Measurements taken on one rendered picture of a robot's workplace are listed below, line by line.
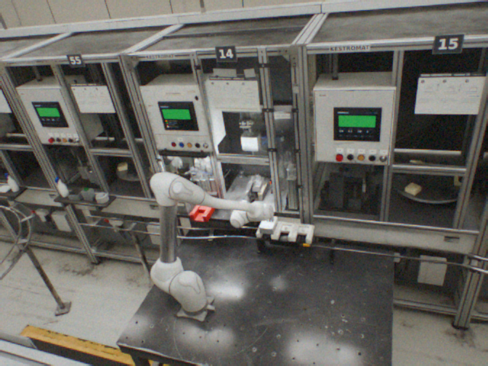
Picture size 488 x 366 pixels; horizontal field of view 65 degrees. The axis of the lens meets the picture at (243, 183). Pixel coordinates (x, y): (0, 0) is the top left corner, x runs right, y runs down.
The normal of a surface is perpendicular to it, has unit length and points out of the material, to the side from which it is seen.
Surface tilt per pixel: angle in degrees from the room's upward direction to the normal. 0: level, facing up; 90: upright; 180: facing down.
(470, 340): 0
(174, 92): 90
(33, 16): 90
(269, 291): 0
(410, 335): 0
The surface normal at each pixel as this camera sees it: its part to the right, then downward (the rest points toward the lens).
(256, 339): -0.13, -0.83
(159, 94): -0.32, 0.56
